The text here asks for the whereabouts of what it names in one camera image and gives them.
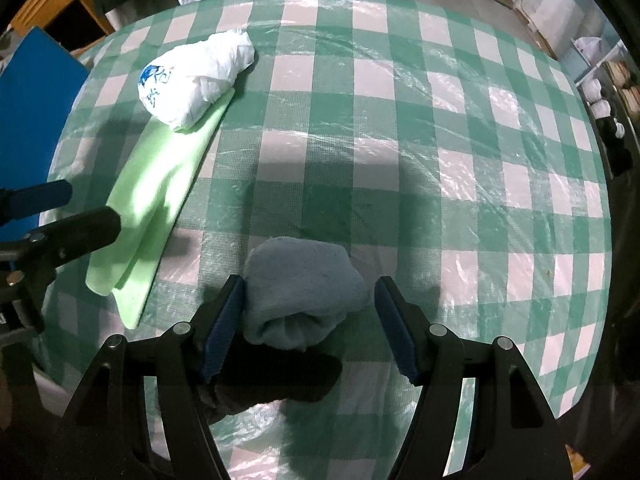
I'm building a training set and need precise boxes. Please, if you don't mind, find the cardboard box blue outside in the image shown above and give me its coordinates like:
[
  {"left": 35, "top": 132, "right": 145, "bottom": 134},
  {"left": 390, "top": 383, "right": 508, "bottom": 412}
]
[{"left": 0, "top": 26, "right": 91, "bottom": 233}]

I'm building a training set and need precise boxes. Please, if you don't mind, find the grey cloth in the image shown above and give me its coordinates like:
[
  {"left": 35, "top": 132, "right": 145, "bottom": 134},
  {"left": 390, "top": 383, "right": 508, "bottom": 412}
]
[{"left": 241, "top": 236, "right": 370, "bottom": 352}]

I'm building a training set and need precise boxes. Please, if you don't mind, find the small white hanging bag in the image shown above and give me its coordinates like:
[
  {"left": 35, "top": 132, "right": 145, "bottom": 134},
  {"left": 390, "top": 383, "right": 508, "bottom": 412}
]
[{"left": 574, "top": 36, "right": 603, "bottom": 58}]

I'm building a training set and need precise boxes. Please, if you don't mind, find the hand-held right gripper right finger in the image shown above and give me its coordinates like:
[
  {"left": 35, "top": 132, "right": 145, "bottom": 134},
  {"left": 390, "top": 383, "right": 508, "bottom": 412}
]
[{"left": 374, "top": 275, "right": 558, "bottom": 480}]

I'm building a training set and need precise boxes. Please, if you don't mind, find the green white checked tablecloth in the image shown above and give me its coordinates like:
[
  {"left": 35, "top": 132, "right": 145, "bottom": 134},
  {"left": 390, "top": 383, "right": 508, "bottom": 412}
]
[{"left": 37, "top": 0, "right": 615, "bottom": 480}]

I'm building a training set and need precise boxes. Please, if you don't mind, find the light green cloth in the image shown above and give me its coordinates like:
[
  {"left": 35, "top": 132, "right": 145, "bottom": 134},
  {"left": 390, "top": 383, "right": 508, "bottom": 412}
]
[{"left": 85, "top": 87, "right": 236, "bottom": 330}]

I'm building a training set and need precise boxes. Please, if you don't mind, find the white plastic bag blue print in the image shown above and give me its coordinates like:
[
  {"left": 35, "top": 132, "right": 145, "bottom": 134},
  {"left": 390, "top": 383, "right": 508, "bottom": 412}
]
[{"left": 136, "top": 29, "right": 257, "bottom": 133}]

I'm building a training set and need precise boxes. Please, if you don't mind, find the metal shoe rack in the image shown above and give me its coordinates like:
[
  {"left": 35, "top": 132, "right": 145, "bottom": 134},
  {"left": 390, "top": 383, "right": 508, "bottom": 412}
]
[{"left": 570, "top": 35, "right": 640, "bottom": 181}]

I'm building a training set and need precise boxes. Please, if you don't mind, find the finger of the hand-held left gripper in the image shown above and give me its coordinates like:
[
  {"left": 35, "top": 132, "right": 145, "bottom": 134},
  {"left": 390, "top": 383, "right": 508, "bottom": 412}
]
[
  {"left": 0, "top": 180, "right": 73, "bottom": 226},
  {"left": 0, "top": 206, "right": 123, "bottom": 287}
]

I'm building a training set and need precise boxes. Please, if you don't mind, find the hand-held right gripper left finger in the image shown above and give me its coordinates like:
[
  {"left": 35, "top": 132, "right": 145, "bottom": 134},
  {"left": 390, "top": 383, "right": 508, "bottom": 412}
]
[{"left": 62, "top": 274, "right": 246, "bottom": 480}]

